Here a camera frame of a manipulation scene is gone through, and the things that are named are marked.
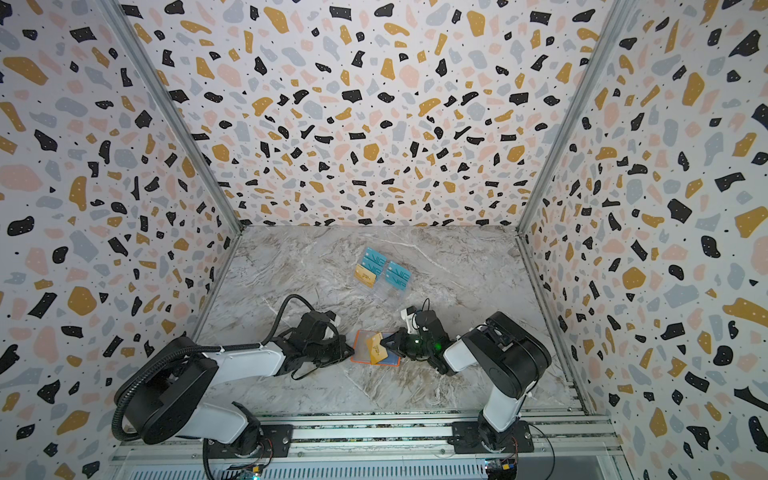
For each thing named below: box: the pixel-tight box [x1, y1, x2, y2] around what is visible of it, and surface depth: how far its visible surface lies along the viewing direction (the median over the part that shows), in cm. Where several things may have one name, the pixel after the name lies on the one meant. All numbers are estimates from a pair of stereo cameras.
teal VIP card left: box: [362, 247, 387, 275], surface depth 102 cm
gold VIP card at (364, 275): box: [354, 264, 377, 289], surface depth 103 cm
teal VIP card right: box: [385, 261, 411, 291], surface depth 99 cm
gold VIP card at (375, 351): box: [366, 332, 388, 365], surface depth 89 cm
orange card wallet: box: [350, 330, 401, 367], surface depth 90 cm
